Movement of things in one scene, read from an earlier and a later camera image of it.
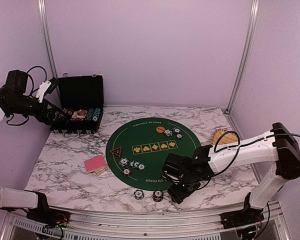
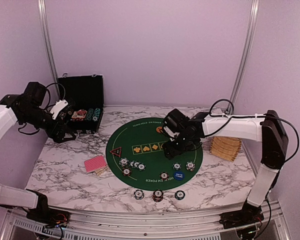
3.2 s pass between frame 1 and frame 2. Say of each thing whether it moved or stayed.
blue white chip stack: stayed
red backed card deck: stayed
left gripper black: moved
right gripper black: moved
